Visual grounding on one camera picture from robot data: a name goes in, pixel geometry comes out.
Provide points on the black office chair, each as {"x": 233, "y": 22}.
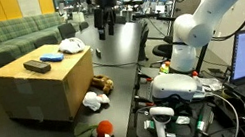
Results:
{"x": 164, "y": 50}

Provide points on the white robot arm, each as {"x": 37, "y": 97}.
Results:
{"x": 190, "y": 31}

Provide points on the white VR controller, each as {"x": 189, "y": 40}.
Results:
{"x": 161, "y": 116}

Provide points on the large cardboard box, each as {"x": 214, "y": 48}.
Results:
{"x": 56, "y": 95}

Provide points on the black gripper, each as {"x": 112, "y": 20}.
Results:
{"x": 104, "y": 15}

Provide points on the white plush toy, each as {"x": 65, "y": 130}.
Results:
{"x": 94, "y": 101}

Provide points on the brown plush moose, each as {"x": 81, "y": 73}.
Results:
{"x": 103, "y": 82}

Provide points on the white VR headset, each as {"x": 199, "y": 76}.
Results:
{"x": 184, "y": 86}

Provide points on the black rectangular block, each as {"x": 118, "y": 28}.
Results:
{"x": 36, "y": 66}

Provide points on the white towel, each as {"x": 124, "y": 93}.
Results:
{"x": 71, "y": 45}

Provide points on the blue sponge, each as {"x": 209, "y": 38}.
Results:
{"x": 52, "y": 57}

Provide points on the yellow green bottle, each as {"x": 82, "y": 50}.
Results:
{"x": 165, "y": 67}

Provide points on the red and green plush radish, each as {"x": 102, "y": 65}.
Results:
{"x": 102, "y": 129}

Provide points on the small black object on table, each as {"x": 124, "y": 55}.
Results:
{"x": 98, "y": 53}

